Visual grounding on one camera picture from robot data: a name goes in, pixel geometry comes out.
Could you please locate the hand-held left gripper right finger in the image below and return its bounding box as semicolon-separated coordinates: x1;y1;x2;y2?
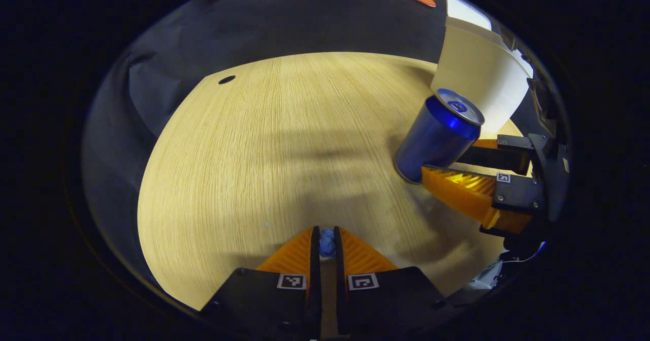
334;226;447;341

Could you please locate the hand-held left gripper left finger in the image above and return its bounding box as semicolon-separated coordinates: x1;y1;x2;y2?
201;226;322;341

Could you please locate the blue paper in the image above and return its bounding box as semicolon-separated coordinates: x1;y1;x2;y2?
319;228;337;258

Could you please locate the blue pop can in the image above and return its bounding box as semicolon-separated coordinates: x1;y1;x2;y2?
395;88;485;185

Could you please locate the white desktop garbage bin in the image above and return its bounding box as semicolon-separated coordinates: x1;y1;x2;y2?
430;16;534;141

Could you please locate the black backdrop cloth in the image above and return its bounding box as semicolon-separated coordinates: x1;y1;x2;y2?
81;0;508;291

